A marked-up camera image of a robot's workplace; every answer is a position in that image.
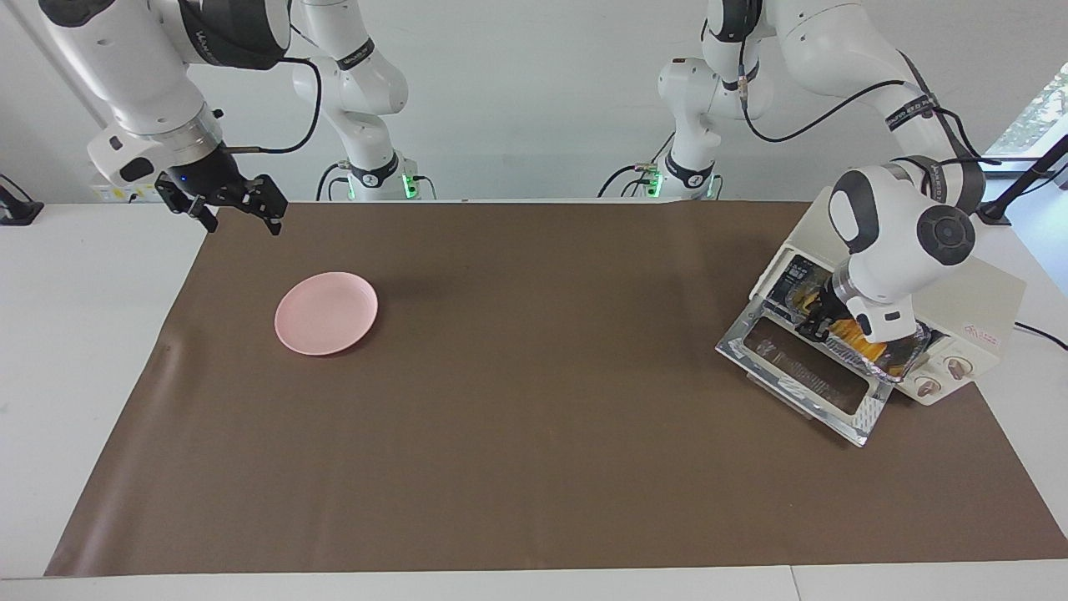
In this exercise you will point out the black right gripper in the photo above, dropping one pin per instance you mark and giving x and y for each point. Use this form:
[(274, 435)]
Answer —
[(209, 175)]

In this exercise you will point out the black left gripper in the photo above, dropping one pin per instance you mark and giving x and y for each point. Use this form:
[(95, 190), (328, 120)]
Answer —
[(837, 305)]

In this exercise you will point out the sliced yellow bread loaf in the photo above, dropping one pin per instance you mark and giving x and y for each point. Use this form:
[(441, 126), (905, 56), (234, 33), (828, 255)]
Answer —
[(868, 351)]

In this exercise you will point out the aluminium foil tray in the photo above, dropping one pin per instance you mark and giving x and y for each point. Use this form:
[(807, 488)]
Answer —
[(909, 359)]

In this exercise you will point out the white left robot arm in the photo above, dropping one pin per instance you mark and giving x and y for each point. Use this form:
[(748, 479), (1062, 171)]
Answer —
[(884, 242)]

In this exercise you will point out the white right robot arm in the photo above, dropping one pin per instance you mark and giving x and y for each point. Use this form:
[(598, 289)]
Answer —
[(133, 75)]

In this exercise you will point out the metal oven rack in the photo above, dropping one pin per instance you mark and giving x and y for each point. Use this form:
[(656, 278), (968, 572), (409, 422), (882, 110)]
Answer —
[(793, 271)]

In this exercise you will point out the cream oven knob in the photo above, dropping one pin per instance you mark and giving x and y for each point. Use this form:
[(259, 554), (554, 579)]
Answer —
[(926, 386), (959, 367)]

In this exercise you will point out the cream toaster oven body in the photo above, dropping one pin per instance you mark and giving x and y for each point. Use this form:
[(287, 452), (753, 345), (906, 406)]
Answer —
[(984, 309)]

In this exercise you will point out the white power strip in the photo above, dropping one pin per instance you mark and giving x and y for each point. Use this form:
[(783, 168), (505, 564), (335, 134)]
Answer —
[(104, 194)]

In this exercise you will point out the pink round plate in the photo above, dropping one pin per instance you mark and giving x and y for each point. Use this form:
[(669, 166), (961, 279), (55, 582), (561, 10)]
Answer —
[(325, 313)]

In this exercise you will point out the small black table clamp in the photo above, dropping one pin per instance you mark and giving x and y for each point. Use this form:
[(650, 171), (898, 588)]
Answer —
[(18, 209)]

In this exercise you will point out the black table clamp stand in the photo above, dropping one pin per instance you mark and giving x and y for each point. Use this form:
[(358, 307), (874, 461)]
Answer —
[(1014, 188)]

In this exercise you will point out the window with greenery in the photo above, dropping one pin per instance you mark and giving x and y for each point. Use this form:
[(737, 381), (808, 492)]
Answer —
[(1039, 113)]

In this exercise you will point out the brown table mat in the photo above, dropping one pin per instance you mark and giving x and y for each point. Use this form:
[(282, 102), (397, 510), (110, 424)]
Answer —
[(501, 467)]

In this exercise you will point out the glass oven door, metal frame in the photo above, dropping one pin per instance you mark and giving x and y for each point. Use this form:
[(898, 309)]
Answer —
[(868, 417)]

